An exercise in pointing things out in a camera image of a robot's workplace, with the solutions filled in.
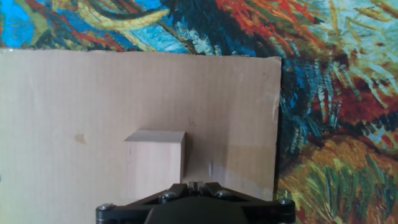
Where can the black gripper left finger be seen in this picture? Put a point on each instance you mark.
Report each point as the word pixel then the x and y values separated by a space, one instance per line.
pixel 124 213

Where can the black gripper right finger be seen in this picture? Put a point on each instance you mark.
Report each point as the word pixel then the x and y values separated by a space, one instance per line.
pixel 270 213

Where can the colourful sunflower painting cloth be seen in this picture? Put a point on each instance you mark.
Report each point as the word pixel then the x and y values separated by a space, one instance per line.
pixel 342 93

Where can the small light wooden block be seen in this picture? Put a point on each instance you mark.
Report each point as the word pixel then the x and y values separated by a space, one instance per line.
pixel 154 161

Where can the brown cardboard sheet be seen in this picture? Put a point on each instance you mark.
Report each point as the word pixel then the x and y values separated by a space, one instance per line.
pixel 62 109

